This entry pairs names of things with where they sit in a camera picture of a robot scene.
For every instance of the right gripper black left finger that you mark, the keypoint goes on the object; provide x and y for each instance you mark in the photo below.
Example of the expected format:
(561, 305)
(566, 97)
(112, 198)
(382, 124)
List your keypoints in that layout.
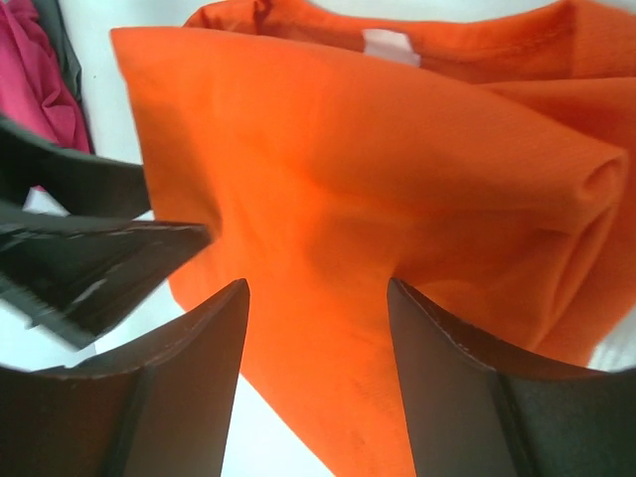
(159, 405)

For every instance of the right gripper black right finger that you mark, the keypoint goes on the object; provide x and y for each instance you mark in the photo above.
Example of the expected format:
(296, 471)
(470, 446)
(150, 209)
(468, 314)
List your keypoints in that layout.
(475, 405)

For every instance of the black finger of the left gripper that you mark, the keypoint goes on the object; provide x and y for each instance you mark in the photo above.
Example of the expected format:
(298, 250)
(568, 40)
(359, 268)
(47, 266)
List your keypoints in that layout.
(79, 277)
(82, 183)

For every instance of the orange t shirt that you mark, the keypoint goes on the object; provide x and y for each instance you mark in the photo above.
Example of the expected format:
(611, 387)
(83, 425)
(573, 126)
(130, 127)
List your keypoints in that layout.
(490, 165)

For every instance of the pink folded t shirt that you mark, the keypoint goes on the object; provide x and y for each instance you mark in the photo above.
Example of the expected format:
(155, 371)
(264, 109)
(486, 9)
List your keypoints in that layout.
(33, 92)

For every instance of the grey folded t shirt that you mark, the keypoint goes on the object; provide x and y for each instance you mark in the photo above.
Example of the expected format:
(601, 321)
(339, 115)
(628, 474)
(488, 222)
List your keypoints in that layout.
(52, 22)

